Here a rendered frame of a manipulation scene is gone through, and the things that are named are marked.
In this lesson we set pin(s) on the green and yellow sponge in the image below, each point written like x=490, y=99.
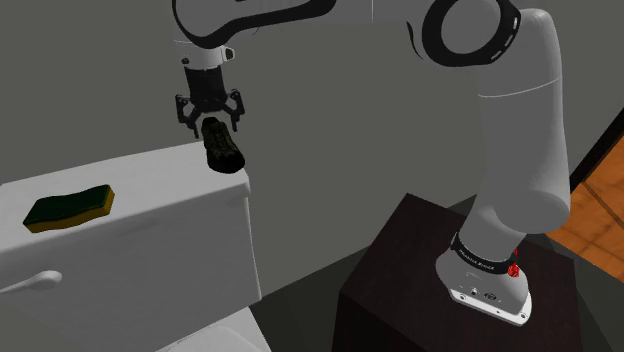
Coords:
x=68, y=207

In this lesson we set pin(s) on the dark robot stand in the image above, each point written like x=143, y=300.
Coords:
x=419, y=292

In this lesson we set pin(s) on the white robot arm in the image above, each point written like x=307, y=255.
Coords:
x=521, y=146

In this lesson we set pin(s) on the white toilet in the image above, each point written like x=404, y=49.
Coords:
x=146, y=234

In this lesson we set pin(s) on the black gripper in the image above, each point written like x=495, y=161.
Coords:
x=204, y=88

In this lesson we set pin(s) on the dark brown shoe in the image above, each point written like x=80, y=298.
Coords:
x=222, y=146

